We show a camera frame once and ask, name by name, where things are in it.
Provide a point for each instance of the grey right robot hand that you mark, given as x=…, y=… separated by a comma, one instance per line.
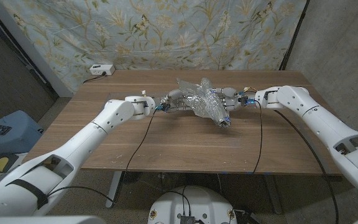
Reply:
x=232, y=99

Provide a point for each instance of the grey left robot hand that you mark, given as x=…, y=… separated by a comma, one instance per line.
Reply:
x=176, y=101

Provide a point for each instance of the crinkled aluminum foil roll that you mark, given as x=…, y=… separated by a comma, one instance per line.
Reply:
x=205, y=102

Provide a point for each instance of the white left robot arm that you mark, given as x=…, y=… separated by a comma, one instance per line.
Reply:
x=89, y=140

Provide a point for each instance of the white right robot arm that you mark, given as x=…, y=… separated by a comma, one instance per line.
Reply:
x=315, y=115

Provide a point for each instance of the floral blue backdrop cloth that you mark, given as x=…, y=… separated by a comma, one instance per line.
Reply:
x=166, y=34

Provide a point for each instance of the white power strip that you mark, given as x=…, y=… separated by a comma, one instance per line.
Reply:
x=102, y=69

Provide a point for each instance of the black backdrop stand pole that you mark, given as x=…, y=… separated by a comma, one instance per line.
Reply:
x=292, y=37

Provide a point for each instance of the grey metal table leg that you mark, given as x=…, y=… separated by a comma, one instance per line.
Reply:
x=272, y=193
x=114, y=189

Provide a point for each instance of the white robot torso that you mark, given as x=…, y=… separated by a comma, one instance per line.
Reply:
x=194, y=202

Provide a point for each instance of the blue plastic bin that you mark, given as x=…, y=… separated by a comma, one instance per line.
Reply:
x=14, y=137

